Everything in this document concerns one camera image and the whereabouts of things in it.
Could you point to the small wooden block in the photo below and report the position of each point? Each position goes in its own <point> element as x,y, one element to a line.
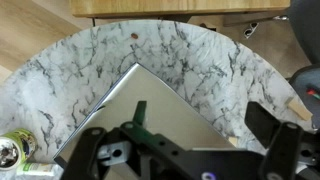
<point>300,109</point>

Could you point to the dark grey office chair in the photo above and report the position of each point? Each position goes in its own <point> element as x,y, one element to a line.
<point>304,16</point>

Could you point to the green tin can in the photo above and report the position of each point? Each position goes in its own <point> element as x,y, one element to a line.
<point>16,147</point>

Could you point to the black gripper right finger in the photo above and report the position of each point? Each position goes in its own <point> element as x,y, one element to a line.
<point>280,139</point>

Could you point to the small brown wooden piece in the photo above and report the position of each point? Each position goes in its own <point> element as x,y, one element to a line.
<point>233,141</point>

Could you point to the white tube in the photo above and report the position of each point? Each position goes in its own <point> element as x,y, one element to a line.
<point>36,169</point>

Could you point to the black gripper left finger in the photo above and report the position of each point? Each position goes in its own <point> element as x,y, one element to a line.
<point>83,163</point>

